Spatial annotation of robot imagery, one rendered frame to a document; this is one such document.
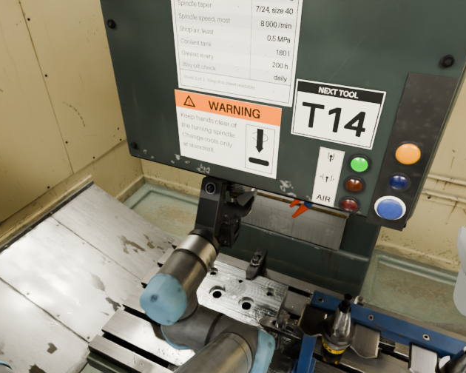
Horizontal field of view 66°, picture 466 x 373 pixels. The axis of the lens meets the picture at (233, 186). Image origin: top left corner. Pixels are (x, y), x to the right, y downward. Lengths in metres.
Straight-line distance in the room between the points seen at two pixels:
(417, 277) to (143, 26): 1.67
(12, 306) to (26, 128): 0.68
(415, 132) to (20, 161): 1.46
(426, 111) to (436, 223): 1.39
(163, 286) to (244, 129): 0.29
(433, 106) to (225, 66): 0.24
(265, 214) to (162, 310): 0.89
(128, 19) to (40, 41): 1.13
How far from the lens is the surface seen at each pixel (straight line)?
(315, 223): 1.38
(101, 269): 1.67
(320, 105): 0.44
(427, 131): 0.44
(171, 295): 0.60
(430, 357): 0.87
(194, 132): 0.53
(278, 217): 1.42
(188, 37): 0.48
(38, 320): 1.58
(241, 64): 0.46
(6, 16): 1.57
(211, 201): 0.68
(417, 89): 0.42
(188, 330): 0.68
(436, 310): 1.82
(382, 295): 1.78
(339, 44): 0.42
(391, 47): 0.41
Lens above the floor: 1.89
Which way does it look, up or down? 36 degrees down
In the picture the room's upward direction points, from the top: straight up
